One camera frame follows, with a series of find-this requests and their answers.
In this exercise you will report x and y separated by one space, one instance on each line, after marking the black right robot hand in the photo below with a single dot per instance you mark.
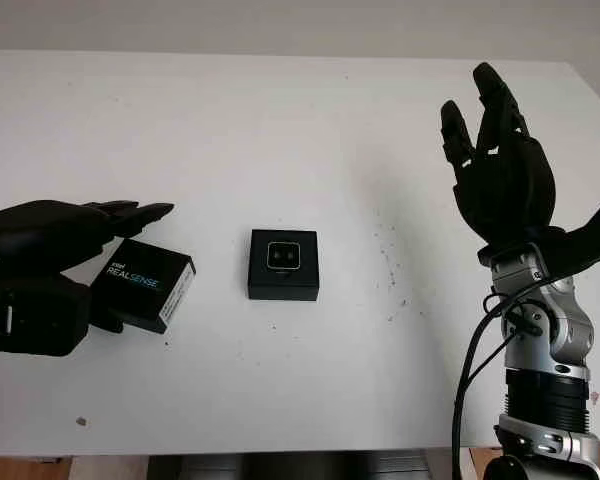
510 190

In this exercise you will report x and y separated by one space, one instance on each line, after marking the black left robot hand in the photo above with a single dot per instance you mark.
40 235

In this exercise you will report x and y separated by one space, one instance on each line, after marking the black RealSense box lid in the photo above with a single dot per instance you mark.
135 280

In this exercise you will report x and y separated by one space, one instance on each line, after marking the small silver depth camera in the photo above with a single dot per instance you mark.
283 256

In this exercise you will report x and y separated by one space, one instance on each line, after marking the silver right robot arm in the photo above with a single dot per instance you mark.
550 310

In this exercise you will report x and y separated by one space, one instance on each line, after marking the dark robot torso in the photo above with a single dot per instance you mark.
305 467

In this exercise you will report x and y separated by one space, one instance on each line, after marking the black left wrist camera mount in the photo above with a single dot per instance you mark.
40 320

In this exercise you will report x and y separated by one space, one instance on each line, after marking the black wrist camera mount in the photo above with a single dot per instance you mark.
590 240
40 320

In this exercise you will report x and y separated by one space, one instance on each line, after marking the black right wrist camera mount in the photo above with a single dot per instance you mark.
590 240

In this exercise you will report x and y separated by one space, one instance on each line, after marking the black camera box base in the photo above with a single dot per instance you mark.
280 290

